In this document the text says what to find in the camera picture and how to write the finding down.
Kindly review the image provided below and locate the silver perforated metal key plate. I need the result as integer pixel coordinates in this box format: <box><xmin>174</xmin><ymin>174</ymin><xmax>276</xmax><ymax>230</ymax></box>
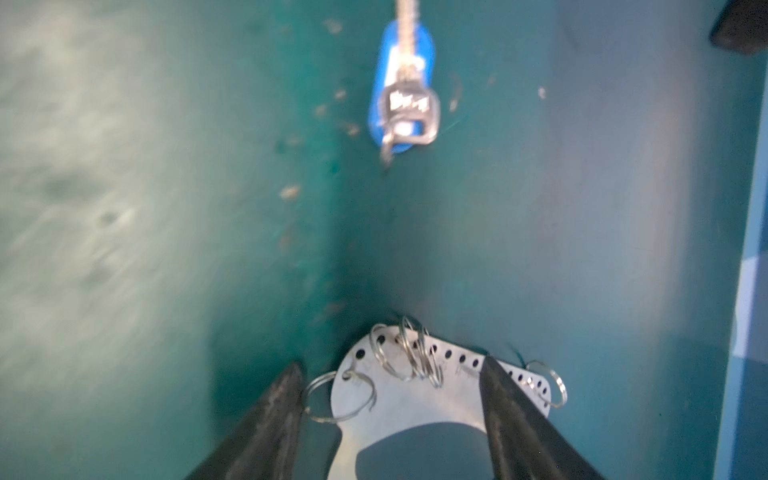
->
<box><xmin>299</xmin><ymin>316</ymin><xmax>569</xmax><ymax>480</ymax></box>

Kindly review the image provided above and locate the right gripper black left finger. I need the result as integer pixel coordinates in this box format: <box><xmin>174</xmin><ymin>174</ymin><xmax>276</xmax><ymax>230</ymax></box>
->
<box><xmin>187</xmin><ymin>361</ymin><xmax>305</xmax><ymax>480</ymax></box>

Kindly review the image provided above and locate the blue tag key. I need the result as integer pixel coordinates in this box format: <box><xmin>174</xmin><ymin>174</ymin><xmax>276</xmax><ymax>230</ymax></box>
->
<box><xmin>368</xmin><ymin>0</ymin><xmax>441</xmax><ymax>169</ymax></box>

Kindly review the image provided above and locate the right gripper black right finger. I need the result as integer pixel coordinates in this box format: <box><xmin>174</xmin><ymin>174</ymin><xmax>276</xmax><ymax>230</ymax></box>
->
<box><xmin>479</xmin><ymin>357</ymin><xmax>602</xmax><ymax>479</ymax></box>

